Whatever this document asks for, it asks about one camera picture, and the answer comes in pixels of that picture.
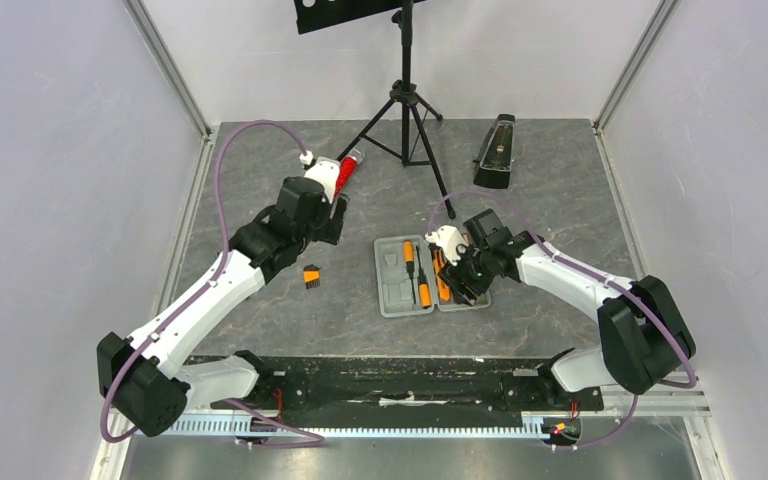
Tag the grey plastic tool case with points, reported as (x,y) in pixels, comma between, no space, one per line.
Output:
(394,293)

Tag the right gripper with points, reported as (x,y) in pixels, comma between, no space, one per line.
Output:
(462,277)

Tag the black tripod stand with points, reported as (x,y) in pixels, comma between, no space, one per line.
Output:
(404,92)

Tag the orange black utility knife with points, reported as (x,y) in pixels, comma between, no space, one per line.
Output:
(444,292)

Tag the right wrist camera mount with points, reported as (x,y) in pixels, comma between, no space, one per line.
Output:
(450,241)

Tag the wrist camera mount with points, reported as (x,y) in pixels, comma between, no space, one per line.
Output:
(450,241)
(322,170)

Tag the red glitter tube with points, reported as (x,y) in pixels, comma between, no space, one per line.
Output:
(348,164)

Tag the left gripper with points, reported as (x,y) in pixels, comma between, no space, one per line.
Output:
(332,227)

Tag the grey slotted cable duct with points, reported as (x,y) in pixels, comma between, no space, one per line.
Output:
(232,423)

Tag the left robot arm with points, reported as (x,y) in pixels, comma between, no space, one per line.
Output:
(146,377)

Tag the black metronome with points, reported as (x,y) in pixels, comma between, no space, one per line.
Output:
(493,164)

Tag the orange hex key set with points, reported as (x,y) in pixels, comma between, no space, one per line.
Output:
(311,276)

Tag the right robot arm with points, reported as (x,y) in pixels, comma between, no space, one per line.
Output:
(643,338)

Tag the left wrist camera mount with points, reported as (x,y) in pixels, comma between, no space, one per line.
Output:
(322,170)

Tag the black perforated stand plate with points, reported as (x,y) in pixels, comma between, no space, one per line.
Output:
(320,14)

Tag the orange handled screwdriver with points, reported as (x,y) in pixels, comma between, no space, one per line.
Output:
(423,285)
(408,254)

